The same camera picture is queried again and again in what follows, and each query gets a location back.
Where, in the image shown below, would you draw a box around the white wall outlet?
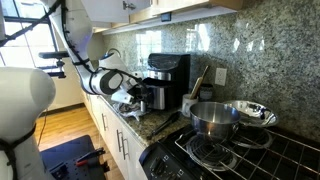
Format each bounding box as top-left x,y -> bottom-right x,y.
215,68 -> 227,86

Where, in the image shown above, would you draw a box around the shiny steel mixing bowl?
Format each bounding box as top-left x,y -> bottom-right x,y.
225,100 -> 279,127

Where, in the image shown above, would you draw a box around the white utensil mug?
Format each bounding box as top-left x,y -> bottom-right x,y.
181,94 -> 198,117

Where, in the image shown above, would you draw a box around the upper wall cabinets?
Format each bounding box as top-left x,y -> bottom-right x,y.
80,0 -> 244,33

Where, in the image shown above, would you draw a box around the dark jar with lid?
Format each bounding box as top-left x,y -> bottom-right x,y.
199,84 -> 213,101

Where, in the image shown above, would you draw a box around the white lower cabinets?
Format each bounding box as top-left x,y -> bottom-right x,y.
82,92 -> 147,180

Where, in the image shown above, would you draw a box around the steel saucepan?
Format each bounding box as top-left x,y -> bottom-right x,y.
190,102 -> 241,140

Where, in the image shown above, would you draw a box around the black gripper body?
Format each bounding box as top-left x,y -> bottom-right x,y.
128,85 -> 149,104

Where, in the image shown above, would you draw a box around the window with dark frame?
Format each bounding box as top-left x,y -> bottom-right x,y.
1,0 -> 63,74

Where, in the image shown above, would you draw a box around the red handled tool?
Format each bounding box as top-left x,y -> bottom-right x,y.
76,147 -> 105,167

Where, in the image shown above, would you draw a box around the black kitchen tongs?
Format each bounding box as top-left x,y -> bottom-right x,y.
147,111 -> 181,140

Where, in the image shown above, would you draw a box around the wire cooling rack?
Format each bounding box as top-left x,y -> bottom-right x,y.
175,128 -> 320,180

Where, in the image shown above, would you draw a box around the black hanging cable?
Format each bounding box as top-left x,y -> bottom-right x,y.
37,113 -> 48,148

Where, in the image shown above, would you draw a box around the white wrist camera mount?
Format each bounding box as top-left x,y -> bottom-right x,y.
111,89 -> 133,104

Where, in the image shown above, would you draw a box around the black camera on stand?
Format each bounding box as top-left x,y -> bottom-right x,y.
38,51 -> 69,78

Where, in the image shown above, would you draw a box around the black steel air fryer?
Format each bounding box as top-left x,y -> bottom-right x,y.
143,53 -> 191,110

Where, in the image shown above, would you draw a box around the dark blue tool cart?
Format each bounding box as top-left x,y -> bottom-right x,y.
41,135 -> 110,180

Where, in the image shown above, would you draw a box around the wooden spatula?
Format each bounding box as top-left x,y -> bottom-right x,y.
190,65 -> 210,99

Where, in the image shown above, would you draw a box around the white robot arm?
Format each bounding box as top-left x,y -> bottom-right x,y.
0,0 -> 148,180

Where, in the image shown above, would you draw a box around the chrome kitchen faucet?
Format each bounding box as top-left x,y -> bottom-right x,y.
105,48 -> 121,57

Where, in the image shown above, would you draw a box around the crumpled patterned cloth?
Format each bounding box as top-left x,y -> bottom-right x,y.
113,103 -> 145,121

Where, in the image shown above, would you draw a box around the black electric stove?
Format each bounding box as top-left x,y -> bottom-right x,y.
139,125 -> 320,180

